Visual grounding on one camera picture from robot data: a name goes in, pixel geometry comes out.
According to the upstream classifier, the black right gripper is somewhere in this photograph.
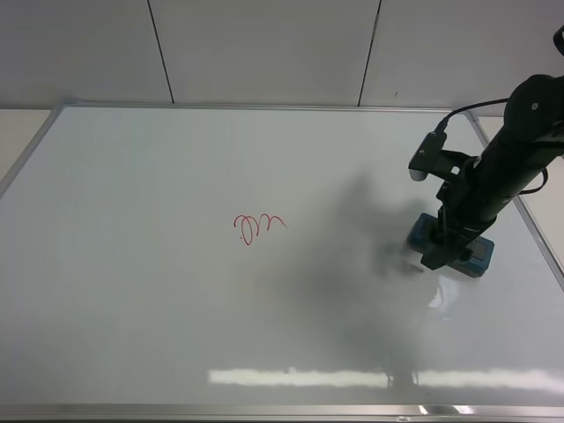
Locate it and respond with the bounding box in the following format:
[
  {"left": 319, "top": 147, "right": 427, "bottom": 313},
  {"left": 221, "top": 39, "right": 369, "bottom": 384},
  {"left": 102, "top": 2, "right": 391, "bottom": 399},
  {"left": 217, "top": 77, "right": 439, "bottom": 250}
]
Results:
[{"left": 420, "top": 153, "right": 546, "bottom": 270}]

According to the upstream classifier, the blue board eraser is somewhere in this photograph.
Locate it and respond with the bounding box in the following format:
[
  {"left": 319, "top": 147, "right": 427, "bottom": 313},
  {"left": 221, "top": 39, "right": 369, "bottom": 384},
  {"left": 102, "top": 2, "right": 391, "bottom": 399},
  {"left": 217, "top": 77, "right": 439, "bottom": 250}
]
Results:
[{"left": 407, "top": 213, "right": 494, "bottom": 278}]

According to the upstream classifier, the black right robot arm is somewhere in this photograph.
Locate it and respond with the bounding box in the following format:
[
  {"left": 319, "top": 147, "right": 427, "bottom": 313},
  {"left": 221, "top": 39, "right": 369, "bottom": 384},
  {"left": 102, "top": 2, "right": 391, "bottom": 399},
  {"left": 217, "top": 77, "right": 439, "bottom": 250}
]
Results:
[{"left": 408, "top": 75, "right": 563, "bottom": 270}]

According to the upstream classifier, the red marker scribble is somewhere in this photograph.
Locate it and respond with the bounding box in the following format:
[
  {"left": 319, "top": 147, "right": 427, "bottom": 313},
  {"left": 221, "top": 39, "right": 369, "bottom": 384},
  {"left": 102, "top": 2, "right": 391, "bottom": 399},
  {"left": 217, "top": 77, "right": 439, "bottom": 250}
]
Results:
[{"left": 233, "top": 213, "right": 287, "bottom": 246}]

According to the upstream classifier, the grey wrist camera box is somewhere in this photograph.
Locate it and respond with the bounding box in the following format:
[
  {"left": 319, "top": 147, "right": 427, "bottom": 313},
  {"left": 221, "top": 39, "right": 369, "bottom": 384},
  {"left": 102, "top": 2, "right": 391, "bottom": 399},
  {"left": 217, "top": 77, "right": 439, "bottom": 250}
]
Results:
[{"left": 408, "top": 131, "right": 447, "bottom": 182}]

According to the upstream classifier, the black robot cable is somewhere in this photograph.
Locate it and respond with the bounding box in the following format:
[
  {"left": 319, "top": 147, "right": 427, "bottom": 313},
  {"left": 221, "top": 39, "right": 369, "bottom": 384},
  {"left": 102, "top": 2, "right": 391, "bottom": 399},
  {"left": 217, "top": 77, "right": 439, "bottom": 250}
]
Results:
[{"left": 434, "top": 97, "right": 548, "bottom": 195}]

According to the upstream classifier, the white whiteboard with aluminium frame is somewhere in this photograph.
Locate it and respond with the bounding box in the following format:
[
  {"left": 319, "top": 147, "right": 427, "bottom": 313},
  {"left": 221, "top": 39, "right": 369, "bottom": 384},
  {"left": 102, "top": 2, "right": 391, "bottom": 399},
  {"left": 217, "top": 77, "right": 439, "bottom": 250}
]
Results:
[{"left": 1, "top": 102, "right": 563, "bottom": 422}]

